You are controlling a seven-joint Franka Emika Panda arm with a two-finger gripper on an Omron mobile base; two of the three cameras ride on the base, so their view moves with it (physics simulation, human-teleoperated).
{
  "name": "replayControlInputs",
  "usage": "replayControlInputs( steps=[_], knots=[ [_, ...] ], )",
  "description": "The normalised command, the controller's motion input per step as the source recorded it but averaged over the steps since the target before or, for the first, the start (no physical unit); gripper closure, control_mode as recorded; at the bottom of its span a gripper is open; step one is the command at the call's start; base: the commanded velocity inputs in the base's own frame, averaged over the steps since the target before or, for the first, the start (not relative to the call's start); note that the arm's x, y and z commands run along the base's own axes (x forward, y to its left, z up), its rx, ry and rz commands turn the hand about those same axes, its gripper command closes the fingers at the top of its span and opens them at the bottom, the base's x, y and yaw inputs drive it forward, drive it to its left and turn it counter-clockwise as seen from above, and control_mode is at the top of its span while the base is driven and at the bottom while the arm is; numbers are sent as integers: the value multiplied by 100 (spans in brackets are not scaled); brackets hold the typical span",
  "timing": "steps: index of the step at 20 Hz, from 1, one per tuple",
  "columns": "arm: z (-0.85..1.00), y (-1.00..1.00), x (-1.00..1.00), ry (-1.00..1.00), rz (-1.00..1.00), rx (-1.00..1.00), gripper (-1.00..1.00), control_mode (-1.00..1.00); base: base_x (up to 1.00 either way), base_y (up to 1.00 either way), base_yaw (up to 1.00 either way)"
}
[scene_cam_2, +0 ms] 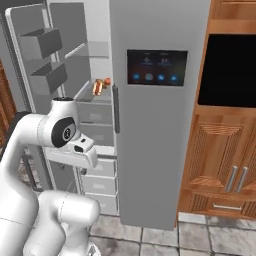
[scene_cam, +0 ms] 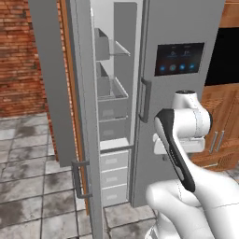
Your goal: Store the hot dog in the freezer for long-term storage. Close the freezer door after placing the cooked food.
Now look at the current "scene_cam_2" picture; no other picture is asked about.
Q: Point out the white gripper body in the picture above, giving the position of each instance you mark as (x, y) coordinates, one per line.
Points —
(71, 159)

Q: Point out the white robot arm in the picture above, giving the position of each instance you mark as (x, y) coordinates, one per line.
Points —
(20, 206)

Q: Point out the grey freezer drawer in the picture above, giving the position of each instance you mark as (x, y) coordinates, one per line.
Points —
(96, 113)
(106, 167)
(100, 185)
(108, 204)
(100, 135)

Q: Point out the grey freezer shelf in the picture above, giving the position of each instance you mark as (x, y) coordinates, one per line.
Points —
(87, 97)

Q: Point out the hot dog in bun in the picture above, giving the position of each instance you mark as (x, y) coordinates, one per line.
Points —
(98, 87)

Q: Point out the grey fridge door with screen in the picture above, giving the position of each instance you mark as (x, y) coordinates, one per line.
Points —
(153, 140)

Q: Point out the shallow grey door bin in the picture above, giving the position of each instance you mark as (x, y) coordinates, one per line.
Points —
(50, 78)

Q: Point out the wooden cabinet beside freezer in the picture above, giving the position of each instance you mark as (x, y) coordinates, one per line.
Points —
(6, 106)

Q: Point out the small orange food item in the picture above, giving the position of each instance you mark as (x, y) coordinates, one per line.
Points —
(107, 81)

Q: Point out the glass freezer shelf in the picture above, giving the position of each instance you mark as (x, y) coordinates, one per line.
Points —
(95, 50)

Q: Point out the large grey door bin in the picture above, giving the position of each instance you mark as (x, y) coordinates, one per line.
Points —
(41, 43)

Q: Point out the grey freezer door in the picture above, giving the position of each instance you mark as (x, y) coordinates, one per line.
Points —
(71, 30)

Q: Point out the wooden cupboard door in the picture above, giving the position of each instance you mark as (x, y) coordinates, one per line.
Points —
(213, 150)
(252, 146)

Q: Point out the wooden drawer front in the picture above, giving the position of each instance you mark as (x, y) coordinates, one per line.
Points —
(200, 203)

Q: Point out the grey fridge body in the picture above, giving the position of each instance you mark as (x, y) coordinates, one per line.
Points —
(98, 20)

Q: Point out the black built-in oven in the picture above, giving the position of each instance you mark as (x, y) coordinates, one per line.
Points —
(228, 70)

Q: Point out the wooden cupboard above oven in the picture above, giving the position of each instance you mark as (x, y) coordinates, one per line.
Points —
(233, 15)

